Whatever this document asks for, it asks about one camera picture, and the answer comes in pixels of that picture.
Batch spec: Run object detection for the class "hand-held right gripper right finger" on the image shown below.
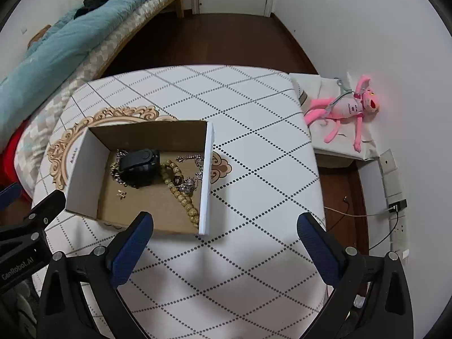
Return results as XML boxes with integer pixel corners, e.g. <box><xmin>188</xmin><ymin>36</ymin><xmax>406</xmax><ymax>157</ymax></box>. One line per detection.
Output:
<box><xmin>297</xmin><ymin>212</ymin><xmax>414</xmax><ymax>339</ymax></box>

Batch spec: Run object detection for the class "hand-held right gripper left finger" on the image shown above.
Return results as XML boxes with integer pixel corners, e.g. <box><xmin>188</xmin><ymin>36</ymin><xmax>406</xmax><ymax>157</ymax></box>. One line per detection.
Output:
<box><xmin>36</xmin><ymin>211</ymin><xmax>155</xmax><ymax>339</ymax></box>

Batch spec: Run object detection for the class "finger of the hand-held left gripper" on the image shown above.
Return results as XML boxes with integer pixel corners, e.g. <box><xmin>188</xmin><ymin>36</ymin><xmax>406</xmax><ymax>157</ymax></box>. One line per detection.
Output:
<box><xmin>0</xmin><ymin>182</ymin><xmax>23</xmax><ymax>213</ymax></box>
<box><xmin>28</xmin><ymin>189</ymin><xmax>68</xmax><ymax>229</ymax></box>

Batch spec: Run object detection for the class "cardboard box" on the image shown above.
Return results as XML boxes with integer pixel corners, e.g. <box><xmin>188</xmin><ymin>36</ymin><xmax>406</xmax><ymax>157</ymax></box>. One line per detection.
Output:
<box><xmin>65</xmin><ymin>120</ymin><xmax>215</xmax><ymax>236</ymax></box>

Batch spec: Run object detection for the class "wooden bead bracelet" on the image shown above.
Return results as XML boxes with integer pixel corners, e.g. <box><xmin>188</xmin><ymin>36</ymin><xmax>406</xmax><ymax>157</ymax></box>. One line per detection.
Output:
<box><xmin>160</xmin><ymin>160</ymin><xmax>201</xmax><ymax>227</ymax></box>

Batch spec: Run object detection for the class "thick silver chain bracelet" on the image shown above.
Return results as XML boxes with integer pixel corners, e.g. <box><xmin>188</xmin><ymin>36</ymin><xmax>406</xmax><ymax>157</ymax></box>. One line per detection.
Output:
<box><xmin>110</xmin><ymin>150</ymin><xmax>129</xmax><ymax>186</ymax></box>

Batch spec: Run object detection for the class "black wristband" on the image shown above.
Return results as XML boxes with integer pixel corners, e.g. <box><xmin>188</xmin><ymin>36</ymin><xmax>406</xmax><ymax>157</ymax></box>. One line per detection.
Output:
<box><xmin>118</xmin><ymin>149</ymin><xmax>161</xmax><ymax>189</ymax></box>

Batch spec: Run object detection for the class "thin silver chain bracelet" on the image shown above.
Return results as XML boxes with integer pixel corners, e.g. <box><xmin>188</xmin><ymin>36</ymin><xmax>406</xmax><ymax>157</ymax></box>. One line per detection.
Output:
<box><xmin>175</xmin><ymin>153</ymin><xmax>205</xmax><ymax>181</ymax></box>

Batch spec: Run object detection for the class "red blanket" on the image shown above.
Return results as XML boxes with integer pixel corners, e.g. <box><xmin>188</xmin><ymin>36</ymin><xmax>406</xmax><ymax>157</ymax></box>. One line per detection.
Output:
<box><xmin>0</xmin><ymin>120</ymin><xmax>36</xmax><ymax>198</ymax></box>

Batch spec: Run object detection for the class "white diamond-print tablecloth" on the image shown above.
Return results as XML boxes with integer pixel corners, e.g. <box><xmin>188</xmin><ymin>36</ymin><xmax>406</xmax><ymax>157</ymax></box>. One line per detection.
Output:
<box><xmin>30</xmin><ymin>64</ymin><xmax>327</xmax><ymax>339</ymax></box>

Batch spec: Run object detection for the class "white cloth bag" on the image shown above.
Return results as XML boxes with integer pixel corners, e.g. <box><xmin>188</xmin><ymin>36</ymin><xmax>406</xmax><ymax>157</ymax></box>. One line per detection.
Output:
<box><xmin>290</xmin><ymin>72</ymin><xmax>384</xmax><ymax>161</ymax></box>

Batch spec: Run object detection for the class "pink plush toy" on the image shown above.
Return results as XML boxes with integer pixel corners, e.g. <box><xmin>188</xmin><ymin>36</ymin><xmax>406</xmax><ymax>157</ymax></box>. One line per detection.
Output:
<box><xmin>304</xmin><ymin>74</ymin><xmax>383</xmax><ymax>153</ymax></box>

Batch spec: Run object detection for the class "blue quilt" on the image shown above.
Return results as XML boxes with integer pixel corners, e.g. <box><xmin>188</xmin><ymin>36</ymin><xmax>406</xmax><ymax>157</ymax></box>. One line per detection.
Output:
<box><xmin>0</xmin><ymin>0</ymin><xmax>191</xmax><ymax>114</ymax></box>

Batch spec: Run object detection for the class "brown plush toy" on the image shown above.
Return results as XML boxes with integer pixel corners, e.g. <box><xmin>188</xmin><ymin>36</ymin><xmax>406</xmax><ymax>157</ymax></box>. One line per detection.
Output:
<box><xmin>28</xmin><ymin>25</ymin><xmax>52</xmax><ymax>48</ymax></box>

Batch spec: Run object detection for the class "white cable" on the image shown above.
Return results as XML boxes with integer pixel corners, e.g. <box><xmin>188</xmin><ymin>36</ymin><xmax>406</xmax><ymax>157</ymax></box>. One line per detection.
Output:
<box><xmin>325</xmin><ymin>205</ymin><xmax>391</xmax><ymax>218</ymax></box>

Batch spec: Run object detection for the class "grey wall outlet strip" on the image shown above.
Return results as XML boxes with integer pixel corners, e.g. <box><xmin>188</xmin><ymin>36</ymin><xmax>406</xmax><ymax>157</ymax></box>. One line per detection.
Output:
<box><xmin>379</xmin><ymin>149</ymin><xmax>410</xmax><ymax>258</ymax></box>

